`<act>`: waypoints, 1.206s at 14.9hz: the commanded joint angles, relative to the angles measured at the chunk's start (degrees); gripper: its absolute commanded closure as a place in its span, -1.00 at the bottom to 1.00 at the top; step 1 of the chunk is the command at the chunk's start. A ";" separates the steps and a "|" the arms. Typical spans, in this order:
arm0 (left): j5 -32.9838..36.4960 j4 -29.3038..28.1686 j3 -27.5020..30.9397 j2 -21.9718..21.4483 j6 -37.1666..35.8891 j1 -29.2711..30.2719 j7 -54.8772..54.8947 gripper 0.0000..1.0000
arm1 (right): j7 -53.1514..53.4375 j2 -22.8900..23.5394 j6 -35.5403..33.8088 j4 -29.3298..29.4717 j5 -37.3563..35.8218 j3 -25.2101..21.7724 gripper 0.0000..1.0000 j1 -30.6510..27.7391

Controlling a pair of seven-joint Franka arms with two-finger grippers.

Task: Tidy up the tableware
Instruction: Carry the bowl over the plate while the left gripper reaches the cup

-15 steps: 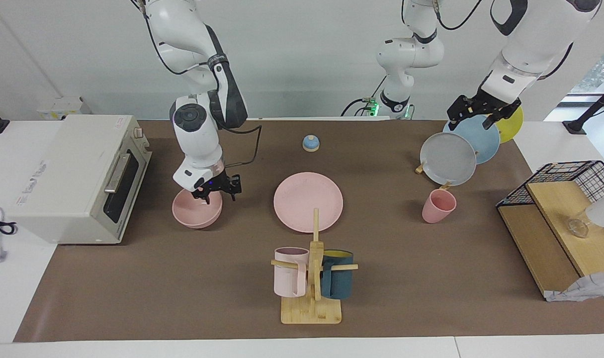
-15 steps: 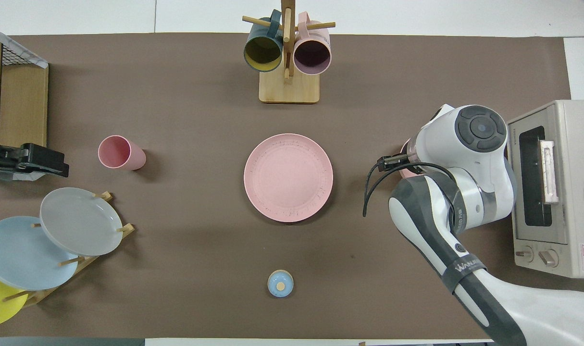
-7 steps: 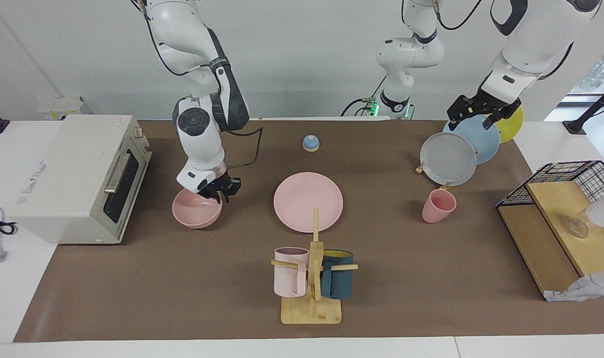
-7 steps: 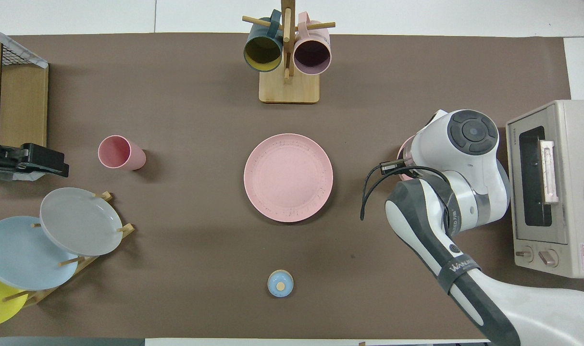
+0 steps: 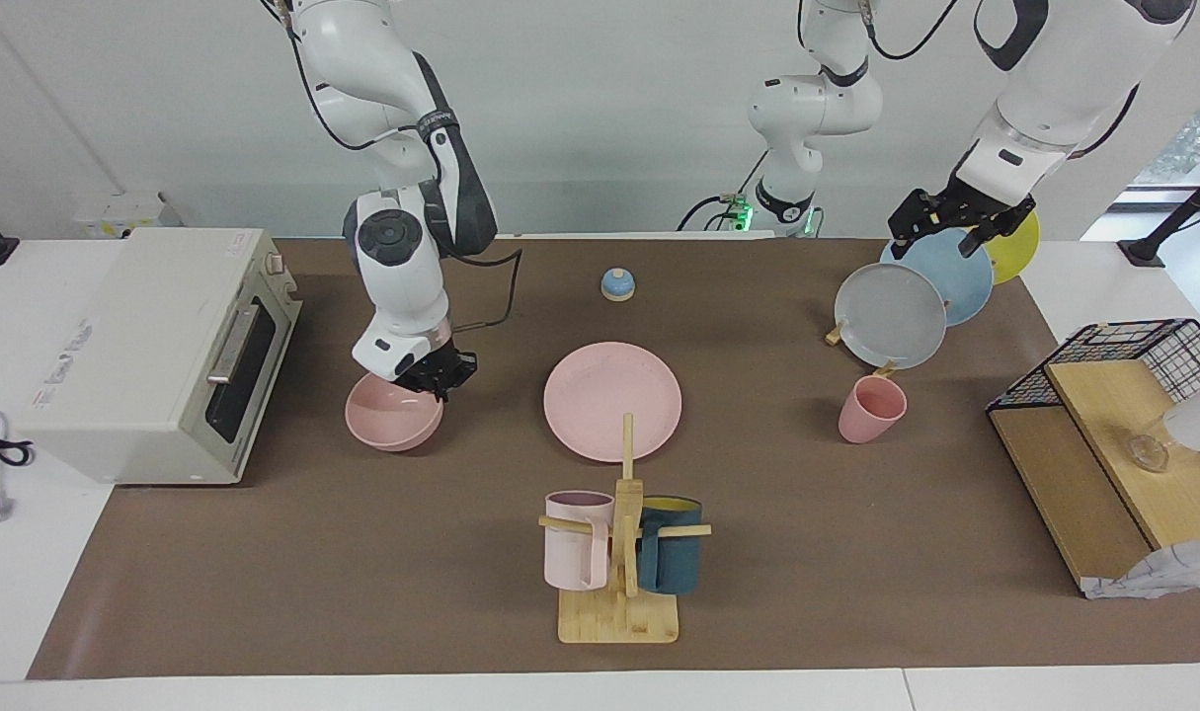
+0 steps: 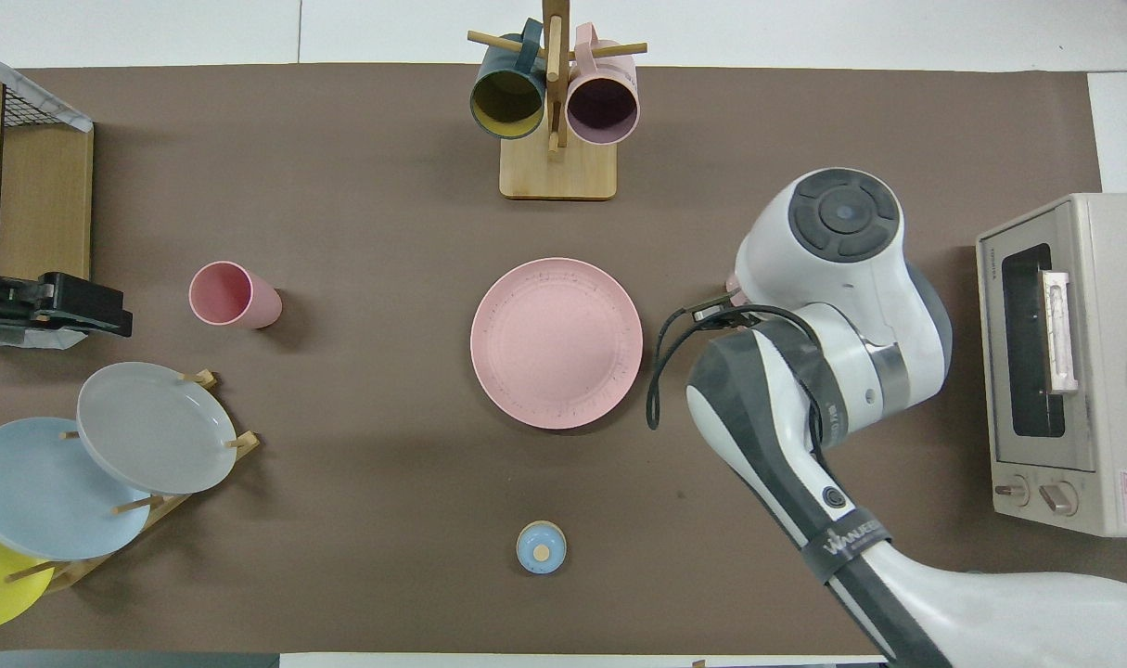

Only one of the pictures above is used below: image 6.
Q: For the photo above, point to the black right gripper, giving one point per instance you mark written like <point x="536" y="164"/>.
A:
<point x="716" y="312"/>

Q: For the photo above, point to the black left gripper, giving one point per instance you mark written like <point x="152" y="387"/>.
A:
<point x="55" y="301"/>

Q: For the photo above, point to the pink cup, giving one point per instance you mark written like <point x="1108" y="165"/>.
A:
<point x="224" y="295"/>

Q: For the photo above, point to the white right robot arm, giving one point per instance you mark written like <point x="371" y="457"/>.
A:
<point x="841" y="278"/>

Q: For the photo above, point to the wooden crate with white liner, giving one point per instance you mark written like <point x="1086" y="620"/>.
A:
<point x="44" y="204"/>

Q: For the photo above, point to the grey plate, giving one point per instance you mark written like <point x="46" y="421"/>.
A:
<point x="155" y="427"/>

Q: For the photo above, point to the pink speckled plate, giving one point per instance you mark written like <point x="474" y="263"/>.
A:
<point x="556" y="343"/>

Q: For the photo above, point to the wooden plate rack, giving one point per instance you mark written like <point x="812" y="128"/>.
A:
<point x="243" y="443"/>

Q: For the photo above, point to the light blue plate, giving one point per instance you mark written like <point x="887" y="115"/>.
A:
<point x="44" y="492"/>

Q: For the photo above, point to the wooden mug tree stand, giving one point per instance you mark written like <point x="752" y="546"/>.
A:
<point x="558" y="176"/>

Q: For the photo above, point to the pink mug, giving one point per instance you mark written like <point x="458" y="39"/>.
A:
<point x="603" y="107"/>

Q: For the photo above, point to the brown table mat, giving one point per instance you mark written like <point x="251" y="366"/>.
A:
<point x="387" y="232"/>

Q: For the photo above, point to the dark teal mug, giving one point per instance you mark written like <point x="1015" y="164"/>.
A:
<point x="507" y="102"/>

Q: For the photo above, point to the beige oven knob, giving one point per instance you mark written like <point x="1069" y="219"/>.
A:
<point x="1057" y="498"/>
<point x="1013" y="490"/>

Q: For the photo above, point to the beige toaster oven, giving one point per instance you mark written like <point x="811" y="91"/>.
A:
<point x="1115" y="371"/>

